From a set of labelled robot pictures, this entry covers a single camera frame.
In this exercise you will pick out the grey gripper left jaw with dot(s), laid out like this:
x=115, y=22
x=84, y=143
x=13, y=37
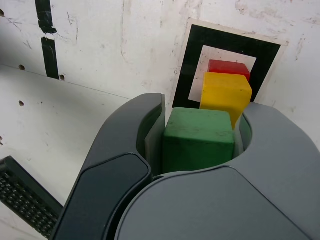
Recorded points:
x=105, y=175

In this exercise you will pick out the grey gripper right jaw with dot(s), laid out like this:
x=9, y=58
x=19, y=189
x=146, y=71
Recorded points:
x=237, y=205

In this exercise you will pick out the green cube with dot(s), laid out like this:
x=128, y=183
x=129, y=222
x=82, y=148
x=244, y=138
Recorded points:
x=197, y=140

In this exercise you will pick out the yellow cube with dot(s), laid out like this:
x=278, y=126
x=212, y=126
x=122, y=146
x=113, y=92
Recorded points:
x=225, y=95

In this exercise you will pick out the red cube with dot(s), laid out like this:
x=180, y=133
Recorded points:
x=227, y=67

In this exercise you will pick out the black tape square outline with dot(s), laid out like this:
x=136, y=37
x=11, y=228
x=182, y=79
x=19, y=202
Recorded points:
x=195, y=50

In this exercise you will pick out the black grid-textured block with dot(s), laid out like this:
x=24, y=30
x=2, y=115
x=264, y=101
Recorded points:
x=22, y=195

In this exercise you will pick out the black tape strip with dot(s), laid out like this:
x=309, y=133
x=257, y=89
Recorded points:
x=50, y=57

